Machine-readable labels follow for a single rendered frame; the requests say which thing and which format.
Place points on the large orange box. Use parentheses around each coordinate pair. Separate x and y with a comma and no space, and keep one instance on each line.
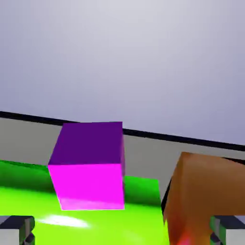
(197,191)

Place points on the small magenta cube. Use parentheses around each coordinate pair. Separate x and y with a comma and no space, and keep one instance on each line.
(88,172)

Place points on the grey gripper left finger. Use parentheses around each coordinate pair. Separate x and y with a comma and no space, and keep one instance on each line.
(18,227)

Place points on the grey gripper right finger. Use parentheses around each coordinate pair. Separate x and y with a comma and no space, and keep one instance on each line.
(227,229)

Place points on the large green box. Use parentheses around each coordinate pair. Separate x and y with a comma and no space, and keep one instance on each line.
(107,225)

